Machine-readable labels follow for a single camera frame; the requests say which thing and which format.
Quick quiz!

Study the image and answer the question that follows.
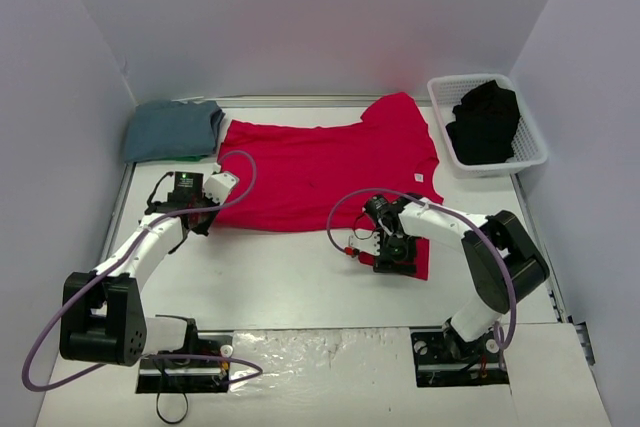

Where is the red t shirt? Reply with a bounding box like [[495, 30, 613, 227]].
[[212, 91, 445, 282]]

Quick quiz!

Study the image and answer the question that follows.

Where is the white perforated plastic basket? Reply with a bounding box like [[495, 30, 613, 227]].
[[427, 73, 548, 178]]

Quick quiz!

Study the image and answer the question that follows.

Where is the aluminium table frame rail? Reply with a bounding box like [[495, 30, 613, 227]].
[[134, 91, 436, 108]]

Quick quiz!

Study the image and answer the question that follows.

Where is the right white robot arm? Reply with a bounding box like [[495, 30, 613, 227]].
[[350, 194, 550, 360]]

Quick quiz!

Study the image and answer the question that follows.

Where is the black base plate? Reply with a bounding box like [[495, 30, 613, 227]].
[[135, 331, 233, 394], [410, 328, 509, 388]]

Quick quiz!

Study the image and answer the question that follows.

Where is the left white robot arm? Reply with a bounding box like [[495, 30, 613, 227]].
[[59, 171, 238, 366]]

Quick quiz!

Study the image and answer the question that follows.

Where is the black t shirt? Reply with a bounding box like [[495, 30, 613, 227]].
[[446, 80, 521, 165]]

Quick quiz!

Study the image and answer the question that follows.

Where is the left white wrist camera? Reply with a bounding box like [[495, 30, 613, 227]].
[[203, 172, 239, 205]]

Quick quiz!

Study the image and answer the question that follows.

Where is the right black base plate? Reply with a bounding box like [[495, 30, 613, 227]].
[[410, 328, 509, 388]]

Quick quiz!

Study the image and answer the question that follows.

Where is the grey folded t shirt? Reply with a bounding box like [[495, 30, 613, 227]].
[[123, 100, 225, 164]]

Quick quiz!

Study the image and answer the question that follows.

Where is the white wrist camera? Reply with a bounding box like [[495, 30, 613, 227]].
[[345, 229, 381, 257], [203, 172, 239, 205]]

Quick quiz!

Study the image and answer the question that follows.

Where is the green folded t shirt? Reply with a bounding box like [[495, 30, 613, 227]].
[[175, 154, 209, 163]]

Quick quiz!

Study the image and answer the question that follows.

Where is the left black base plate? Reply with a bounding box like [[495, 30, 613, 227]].
[[135, 331, 233, 394]]

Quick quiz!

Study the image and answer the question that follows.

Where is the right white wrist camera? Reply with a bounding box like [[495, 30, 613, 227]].
[[345, 229, 381, 257]]

